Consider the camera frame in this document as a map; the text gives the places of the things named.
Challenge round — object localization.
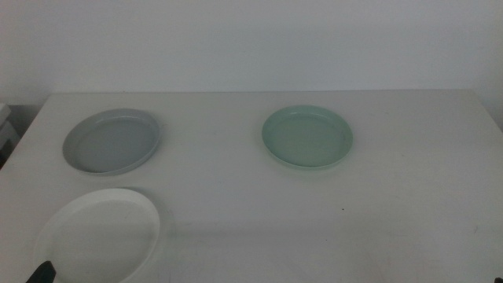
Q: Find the white shallow bowl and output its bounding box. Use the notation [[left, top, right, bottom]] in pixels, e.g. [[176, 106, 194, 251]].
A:
[[33, 187, 161, 283]]

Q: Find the grey shallow bowl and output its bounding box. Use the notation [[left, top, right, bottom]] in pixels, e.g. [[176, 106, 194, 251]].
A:
[[61, 108, 161, 177]]

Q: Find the pale green shallow bowl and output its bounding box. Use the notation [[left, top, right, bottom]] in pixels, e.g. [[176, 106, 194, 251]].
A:
[[261, 104, 354, 171]]

